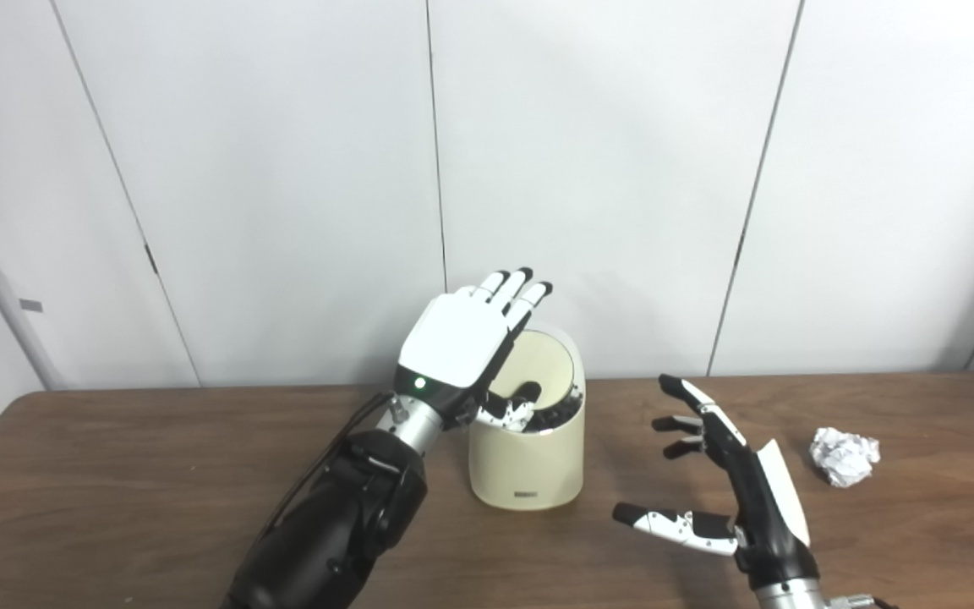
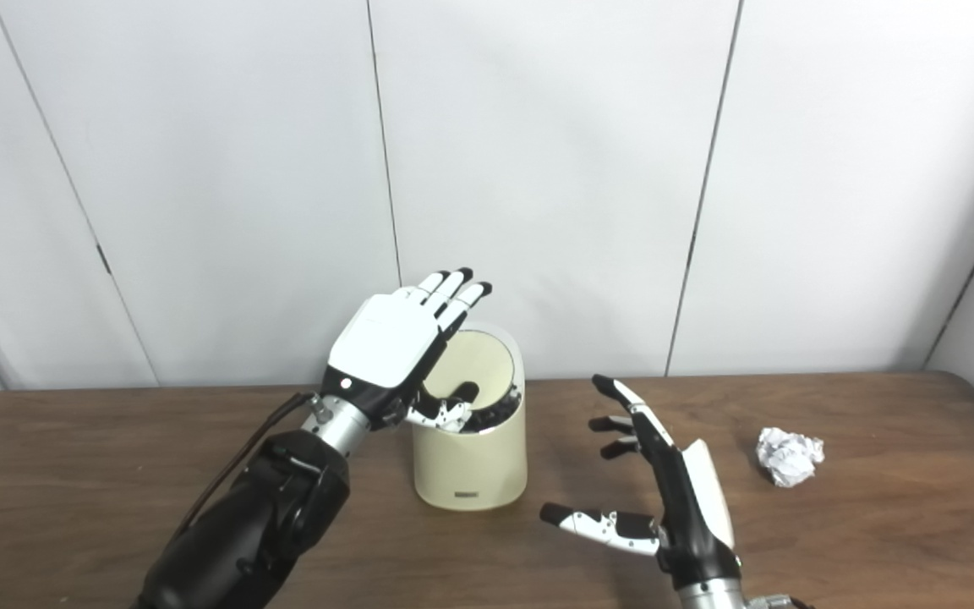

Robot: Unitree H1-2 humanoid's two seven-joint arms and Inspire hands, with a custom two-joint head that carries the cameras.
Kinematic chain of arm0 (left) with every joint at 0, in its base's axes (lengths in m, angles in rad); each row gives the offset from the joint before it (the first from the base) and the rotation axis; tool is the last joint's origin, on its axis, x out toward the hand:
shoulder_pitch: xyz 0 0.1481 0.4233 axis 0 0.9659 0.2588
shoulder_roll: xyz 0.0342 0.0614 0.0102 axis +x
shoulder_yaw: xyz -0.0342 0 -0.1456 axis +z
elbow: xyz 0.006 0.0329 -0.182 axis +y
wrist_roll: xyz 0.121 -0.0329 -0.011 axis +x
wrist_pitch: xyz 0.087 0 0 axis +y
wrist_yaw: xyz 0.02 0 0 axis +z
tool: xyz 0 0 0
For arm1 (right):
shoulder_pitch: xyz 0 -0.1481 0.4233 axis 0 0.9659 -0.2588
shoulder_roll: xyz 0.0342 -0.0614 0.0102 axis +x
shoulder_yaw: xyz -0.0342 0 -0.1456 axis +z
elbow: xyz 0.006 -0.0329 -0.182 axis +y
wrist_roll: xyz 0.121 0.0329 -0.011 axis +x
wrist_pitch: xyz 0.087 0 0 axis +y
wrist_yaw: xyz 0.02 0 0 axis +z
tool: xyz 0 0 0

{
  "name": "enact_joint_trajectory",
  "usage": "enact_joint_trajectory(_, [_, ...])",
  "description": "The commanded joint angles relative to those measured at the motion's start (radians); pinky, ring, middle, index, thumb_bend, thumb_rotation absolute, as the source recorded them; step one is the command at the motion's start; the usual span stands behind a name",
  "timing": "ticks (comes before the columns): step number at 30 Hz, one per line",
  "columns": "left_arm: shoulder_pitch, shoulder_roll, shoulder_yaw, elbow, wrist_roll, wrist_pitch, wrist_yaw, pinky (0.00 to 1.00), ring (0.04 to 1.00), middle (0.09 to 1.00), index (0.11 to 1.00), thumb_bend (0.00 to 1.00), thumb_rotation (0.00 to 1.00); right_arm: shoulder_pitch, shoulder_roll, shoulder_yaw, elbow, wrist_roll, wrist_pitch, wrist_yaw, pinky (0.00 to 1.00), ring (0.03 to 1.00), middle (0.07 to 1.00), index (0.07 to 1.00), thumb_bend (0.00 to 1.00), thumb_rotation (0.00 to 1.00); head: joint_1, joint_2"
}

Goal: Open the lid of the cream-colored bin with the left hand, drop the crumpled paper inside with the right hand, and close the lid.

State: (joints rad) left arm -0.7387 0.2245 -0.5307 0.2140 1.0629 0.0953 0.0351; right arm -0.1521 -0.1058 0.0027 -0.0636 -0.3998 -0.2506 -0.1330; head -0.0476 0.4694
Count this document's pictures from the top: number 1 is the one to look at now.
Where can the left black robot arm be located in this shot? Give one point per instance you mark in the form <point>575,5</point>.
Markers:
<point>335,524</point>

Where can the small grey wall tag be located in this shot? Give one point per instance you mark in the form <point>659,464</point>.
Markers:
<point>30,305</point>

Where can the round cream bin lid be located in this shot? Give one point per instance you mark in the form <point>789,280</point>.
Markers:
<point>542,359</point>

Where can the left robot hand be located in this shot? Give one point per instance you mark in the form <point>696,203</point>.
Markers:
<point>453,338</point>

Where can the black wall seam hinge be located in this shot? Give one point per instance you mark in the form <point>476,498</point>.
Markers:
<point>150,259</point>

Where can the white paper ball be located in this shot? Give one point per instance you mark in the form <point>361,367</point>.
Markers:
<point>844,457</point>

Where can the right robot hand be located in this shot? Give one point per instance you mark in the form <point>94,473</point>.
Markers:
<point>762,507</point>

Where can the cream-colored bin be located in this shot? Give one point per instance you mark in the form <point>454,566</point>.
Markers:
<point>525,461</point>

